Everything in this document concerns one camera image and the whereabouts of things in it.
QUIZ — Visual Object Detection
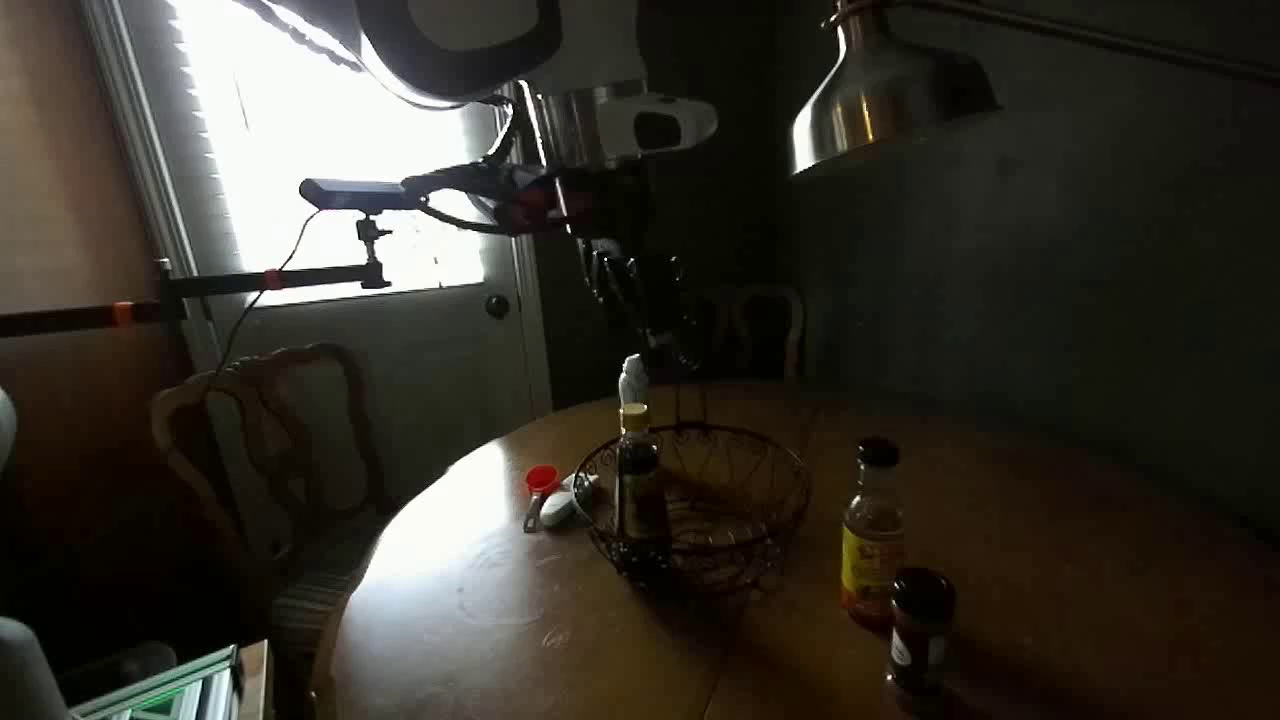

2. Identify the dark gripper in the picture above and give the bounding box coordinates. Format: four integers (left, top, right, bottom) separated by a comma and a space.
508, 168, 696, 361

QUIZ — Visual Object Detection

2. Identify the green bottle with yellow cap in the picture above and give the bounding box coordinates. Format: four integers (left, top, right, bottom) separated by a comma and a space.
617, 401, 669, 553

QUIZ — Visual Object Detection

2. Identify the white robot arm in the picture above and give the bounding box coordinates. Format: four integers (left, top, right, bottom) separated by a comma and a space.
356, 0, 719, 361

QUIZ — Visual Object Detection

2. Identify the white tube bottle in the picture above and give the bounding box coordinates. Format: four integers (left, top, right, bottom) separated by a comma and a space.
617, 353, 653, 439

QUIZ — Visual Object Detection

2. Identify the yellow label sauce bottle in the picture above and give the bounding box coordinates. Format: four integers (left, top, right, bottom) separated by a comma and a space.
840, 436, 905, 634

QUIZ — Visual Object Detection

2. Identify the wooden chair back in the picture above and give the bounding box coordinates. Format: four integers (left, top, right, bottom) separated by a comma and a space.
707, 285, 803, 380

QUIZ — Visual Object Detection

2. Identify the wooden chair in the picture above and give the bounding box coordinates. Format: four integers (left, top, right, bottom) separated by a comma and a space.
707, 285, 803, 380
147, 339, 392, 634

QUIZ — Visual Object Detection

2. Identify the red plastic cup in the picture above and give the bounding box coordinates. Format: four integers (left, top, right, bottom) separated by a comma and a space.
522, 464, 560, 501

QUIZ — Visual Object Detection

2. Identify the white plastic device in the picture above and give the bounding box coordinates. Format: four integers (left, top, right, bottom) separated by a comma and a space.
536, 489, 578, 534

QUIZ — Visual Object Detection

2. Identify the silver pendant lamp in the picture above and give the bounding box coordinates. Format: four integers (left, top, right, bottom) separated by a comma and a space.
788, 0, 996, 177

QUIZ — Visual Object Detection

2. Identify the wooden chair left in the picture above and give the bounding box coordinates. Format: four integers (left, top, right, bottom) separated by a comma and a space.
147, 339, 392, 634

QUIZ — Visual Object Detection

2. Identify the dark jar white label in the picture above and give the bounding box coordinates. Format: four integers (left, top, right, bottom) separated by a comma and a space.
888, 567, 957, 699

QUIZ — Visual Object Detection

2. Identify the black mounting pole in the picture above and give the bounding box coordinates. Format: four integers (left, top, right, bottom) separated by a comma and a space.
0, 217, 389, 336

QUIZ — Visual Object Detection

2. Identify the black wire basket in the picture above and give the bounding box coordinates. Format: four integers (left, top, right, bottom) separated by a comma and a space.
578, 406, 813, 598

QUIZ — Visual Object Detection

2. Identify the black camera on mount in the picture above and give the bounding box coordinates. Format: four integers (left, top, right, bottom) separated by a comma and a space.
297, 160, 522, 241

